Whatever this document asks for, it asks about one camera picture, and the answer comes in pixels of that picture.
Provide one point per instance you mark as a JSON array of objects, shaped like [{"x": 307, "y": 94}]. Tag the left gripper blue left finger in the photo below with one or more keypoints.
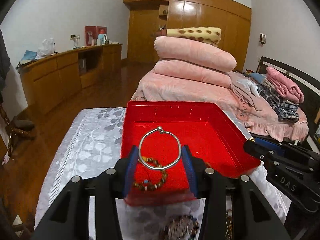
[{"x": 68, "y": 215}]

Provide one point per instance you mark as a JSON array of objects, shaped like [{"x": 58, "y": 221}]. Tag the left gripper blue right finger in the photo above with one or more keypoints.
[{"x": 234, "y": 208}]

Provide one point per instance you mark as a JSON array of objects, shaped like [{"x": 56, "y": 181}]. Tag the brown bead bracelet amber stone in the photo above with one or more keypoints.
[{"x": 148, "y": 180}]

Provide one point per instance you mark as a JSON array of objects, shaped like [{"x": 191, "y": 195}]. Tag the thin silver bangle with ball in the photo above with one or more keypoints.
[{"x": 159, "y": 149}]

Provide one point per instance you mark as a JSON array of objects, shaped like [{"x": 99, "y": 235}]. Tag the plaid folded clothes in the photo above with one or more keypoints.
[{"x": 285, "y": 111}]

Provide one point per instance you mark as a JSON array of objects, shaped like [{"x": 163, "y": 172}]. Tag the beige folded garment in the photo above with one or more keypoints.
[{"x": 247, "y": 91}]

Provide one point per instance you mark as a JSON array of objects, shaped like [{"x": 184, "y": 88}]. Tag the grey floral table cloth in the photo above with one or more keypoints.
[{"x": 93, "y": 144}]

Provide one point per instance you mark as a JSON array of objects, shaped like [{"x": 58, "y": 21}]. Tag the pink folded towel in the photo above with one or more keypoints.
[{"x": 285, "y": 87}]

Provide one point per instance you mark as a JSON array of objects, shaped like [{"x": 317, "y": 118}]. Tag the black bed headboard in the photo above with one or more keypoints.
[{"x": 308, "y": 85}]

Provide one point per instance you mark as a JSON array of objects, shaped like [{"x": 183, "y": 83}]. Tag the pink bed sheet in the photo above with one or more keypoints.
[{"x": 259, "y": 119}]

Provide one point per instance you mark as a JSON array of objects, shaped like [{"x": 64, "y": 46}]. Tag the lower pink folded quilt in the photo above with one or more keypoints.
[{"x": 189, "y": 71}]

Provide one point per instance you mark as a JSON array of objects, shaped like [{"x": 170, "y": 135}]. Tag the pink folded quilt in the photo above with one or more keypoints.
[
  {"x": 189, "y": 71},
  {"x": 195, "y": 52}
]

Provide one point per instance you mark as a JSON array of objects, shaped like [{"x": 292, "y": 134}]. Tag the red plastic tray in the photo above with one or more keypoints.
[{"x": 208, "y": 132}]

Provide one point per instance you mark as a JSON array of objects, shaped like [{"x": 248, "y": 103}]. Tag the wooden sideboard desk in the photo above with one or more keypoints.
[{"x": 49, "y": 81}]

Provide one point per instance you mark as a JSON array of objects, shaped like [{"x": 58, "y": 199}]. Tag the upper pink folded quilt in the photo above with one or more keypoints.
[{"x": 195, "y": 52}]

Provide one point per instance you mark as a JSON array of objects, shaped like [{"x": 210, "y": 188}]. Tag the yellow brown spotted blanket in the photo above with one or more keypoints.
[{"x": 208, "y": 35}]

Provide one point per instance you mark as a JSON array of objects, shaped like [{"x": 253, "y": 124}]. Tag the black hanging jacket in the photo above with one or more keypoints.
[{"x": 4, "y": 65}]

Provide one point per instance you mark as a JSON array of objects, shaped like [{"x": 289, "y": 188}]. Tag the white plastic bag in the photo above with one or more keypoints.
[{"x": 45, "y": 49}]

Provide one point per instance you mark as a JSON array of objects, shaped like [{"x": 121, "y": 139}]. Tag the white electric kettle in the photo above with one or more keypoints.
[{"x": 102, "y": 38}]

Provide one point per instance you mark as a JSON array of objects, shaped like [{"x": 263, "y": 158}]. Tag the red picture frames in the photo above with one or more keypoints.
[{"x": 92, "y": 33}]

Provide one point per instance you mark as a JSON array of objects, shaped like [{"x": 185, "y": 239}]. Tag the wooden wardrobe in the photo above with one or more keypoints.
[{"x": 148, "y": 16}]

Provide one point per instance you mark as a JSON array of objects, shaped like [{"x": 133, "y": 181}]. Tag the wall telephone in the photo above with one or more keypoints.
[{"x": 262, "y": 39}]

